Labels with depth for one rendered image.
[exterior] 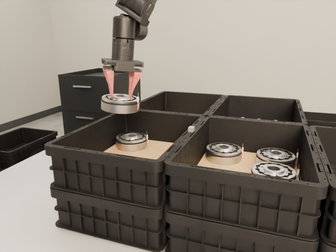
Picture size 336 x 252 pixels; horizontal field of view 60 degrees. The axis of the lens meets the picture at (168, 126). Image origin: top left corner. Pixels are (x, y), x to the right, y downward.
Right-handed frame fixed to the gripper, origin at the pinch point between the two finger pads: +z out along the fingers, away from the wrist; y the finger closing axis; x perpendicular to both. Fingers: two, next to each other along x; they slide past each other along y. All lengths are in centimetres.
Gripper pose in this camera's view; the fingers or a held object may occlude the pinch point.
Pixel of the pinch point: (120, 94)
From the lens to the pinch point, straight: 80.5
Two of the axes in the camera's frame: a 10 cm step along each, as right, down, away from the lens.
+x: 3.3, 2.9, -9.0
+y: -9.4, 0.1, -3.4
